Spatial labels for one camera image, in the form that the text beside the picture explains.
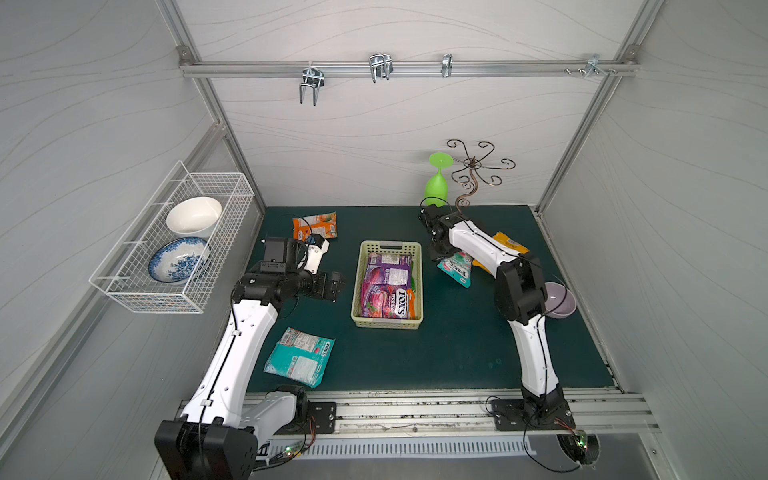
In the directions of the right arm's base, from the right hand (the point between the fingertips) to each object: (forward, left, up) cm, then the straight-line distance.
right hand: (444, 248), depth 99 cm
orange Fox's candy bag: (+13, +44, -4) cm, 46 cm away
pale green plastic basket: (+1, +10, -1) cm, 10 cm away
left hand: (-22, +32, +14) cm, 42 cm away
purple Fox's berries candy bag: (-20, +19, -1) cm, 27 cm away
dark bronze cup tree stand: (+15, -7, +23) cm, 28 cm away
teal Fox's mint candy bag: (-6, -5, -3) cm, 8 cm away
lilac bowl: (-13, -35, -6) cm, 38 cm away
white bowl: (-14, +65, +28) cm, 72 cm away
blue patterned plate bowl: (-26, +63, +27) cm, 73 cm away
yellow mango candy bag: (+6, -24, -4) cm, 25 cm away
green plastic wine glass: (+13, +4, +16) cm, 21 cm away
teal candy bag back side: (-36, +42, -5) cm, 55 cm away
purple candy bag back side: (-9, +18, -2) cm, 20 cm away
